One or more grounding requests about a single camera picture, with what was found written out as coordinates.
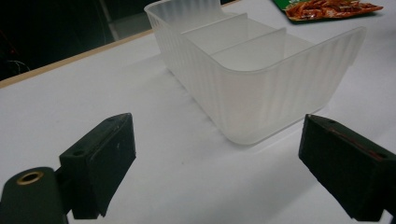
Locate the translucent white plastic divided bin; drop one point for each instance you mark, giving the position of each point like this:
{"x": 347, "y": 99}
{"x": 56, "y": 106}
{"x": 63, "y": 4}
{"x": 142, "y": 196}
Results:
{"x": 249, "y": 77}

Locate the green and orange snack packet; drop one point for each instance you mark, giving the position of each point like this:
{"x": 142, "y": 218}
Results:
{"x": 327, "y": 9}

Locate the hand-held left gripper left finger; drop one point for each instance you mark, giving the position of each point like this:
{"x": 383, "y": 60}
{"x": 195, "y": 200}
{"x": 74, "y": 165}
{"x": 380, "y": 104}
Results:
{"x": 99, "y": 161}

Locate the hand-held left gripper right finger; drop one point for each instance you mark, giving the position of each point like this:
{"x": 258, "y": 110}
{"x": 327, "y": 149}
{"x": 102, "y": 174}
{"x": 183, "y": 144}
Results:
{"x": 348, "y": 168}

